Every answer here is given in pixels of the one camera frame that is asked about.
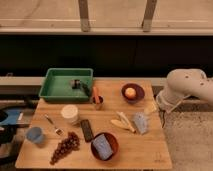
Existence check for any brown bowl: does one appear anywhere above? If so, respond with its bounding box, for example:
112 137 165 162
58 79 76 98
91 132 119 161

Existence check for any orange carrot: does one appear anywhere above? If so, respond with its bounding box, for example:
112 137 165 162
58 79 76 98
93 86 100 104

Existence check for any black object in tray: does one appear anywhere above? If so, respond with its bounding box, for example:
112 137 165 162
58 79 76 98
70 79 91 97

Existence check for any blue plastic cup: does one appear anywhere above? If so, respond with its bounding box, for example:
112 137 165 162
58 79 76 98
26 127 44 144

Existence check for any blue black equipment at left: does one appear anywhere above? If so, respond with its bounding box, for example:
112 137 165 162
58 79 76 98
0 100 37 163

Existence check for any green plastic tray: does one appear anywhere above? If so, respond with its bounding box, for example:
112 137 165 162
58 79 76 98
39 68 93 103

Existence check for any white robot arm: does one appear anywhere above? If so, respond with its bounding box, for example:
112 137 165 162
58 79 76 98
144 69 213 115

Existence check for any blue sponge cloth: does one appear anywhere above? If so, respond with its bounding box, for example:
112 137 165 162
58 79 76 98
93 134 113 160

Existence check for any light blue crumpled cloth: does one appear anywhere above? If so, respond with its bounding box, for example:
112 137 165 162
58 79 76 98
133 113 148 134

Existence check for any bunch of dark grapes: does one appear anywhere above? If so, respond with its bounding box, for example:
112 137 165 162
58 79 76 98
50 132 80 165

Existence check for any black remote control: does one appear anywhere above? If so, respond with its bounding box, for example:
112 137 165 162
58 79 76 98
80 119 94 142

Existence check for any metal window post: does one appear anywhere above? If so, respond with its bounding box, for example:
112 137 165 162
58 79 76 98
78 0 90 32
142 0 157 32

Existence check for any right metal window post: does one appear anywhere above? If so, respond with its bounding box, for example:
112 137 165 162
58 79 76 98
142 0 157 32

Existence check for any white round container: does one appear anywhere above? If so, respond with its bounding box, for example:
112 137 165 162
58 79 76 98
61 105 79 124

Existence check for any orange fruit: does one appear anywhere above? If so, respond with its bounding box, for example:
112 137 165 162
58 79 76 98
125 87 136 99

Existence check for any left metal window post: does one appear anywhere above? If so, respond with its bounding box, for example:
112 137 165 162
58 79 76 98
78 0 90 32

